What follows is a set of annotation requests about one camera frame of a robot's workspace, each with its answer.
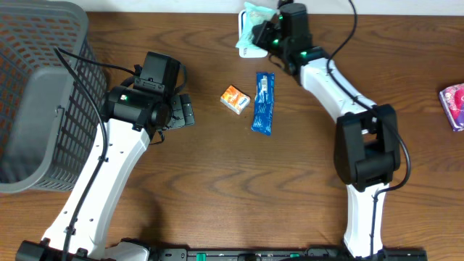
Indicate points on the grey plastic mesh basket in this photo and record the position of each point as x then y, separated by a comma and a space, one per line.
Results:
50, 87

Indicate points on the small orange snack box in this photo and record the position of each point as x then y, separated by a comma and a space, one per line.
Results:
235, 100

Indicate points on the purple snack box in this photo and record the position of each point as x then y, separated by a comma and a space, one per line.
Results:
451, 99

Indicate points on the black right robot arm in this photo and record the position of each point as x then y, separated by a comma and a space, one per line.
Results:
367, 142

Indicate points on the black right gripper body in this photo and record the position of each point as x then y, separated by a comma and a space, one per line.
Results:
271, 39

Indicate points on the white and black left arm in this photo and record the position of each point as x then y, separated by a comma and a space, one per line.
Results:
131, 118

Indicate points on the mint green snack packet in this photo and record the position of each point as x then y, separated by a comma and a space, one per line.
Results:
255, 15

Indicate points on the blue Oreo cookie pack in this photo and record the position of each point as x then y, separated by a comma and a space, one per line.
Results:
264, 103

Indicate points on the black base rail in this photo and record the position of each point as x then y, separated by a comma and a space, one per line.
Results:
317, 253

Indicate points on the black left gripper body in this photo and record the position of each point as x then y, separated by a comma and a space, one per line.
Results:
185, 109

